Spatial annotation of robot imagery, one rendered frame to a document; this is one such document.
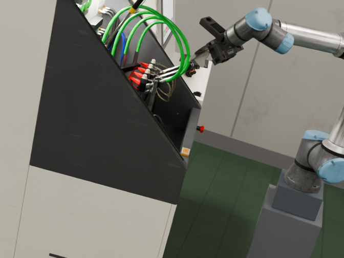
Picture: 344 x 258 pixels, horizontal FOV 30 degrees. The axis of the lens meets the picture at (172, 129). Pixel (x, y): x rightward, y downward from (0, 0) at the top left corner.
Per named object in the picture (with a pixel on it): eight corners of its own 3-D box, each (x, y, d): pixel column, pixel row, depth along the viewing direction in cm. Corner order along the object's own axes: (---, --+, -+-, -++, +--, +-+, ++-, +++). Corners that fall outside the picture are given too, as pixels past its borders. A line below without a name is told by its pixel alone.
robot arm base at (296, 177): (320, 181, 266) (328, 160, 262) (319, 197, 252) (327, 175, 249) (285, 170, 268) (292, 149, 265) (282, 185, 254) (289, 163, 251)
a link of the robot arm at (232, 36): (230, 23, 213) (245, 18, 218) (221, 29, 216) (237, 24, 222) (240, 43, 213) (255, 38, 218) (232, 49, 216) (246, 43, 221)
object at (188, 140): (177, 200, 246) (187, 164, 240) (166, 197, 246) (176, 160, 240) (192, 140, 303) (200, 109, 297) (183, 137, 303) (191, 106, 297)
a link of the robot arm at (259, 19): (273, 32, 207) (253, 19, 203) (251, 46, 215) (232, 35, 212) (276, 13, 210) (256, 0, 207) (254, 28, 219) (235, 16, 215)
